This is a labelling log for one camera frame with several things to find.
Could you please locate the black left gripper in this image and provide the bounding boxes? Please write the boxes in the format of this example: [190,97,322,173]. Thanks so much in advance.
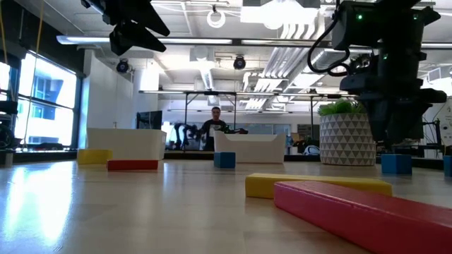
[80,0,171,56]

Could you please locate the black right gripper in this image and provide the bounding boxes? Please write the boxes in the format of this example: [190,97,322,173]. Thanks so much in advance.
[340,49,448,151]

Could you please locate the long red block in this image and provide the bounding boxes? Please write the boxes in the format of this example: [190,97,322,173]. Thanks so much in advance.
[273,181,452,254]

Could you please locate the yellow arch block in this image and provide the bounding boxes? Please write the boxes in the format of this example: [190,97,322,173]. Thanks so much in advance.
[76,148,114,166]

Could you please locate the red rectangular block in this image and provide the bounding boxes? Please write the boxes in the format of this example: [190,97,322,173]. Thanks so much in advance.
[107,159,160,172]

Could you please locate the long yellow block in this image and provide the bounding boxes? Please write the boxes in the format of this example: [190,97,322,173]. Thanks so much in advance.
[245,172,393,200]

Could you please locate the blue rectangular block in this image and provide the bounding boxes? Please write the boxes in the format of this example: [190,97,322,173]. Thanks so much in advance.
[213,151,237,169]

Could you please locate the black background workstation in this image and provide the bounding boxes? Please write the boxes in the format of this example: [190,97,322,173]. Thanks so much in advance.
[405,118,445,158]

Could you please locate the long ceiling tube light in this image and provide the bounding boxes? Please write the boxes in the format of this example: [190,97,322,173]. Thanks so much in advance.
[241,38,452,50]
[56,34,233,46]

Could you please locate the succulent in patterned pot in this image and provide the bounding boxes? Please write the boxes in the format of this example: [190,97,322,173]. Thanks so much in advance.
[316,98,377,167]

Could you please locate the black computer monitor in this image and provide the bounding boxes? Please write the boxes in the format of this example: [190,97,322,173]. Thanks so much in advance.
[136,110,164,131]

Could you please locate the large window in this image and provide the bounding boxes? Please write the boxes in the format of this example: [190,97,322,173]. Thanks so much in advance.
[0,52,83,151]

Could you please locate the white plastic bin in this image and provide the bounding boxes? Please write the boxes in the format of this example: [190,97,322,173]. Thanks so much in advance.
[86,127,167,162]
[213,130,287,164]

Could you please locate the person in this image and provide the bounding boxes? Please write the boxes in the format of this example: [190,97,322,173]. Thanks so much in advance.
[201,106,229,152]

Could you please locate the black background equipment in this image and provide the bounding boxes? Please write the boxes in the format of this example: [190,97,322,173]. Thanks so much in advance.
[0,100,19,151]

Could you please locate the hanging black cable reel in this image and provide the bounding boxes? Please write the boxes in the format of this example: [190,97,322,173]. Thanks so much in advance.
[232,55,247,71]
[115,58,130,74]

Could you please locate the white hanging ring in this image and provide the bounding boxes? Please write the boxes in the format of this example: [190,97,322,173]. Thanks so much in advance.
[206,4,227,29]

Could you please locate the yellow cable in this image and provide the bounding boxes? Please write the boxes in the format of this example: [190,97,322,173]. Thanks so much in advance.
[20,0,45,149]

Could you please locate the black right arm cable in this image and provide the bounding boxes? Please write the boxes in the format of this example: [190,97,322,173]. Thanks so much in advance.
[306,6,351,78]

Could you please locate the black metal gantry frame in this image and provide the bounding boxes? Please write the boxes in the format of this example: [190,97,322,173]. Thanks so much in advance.
[183,90,357,152]

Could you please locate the black aluminium table frame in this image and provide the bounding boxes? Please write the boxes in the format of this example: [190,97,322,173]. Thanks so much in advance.
[0,150,452,170]

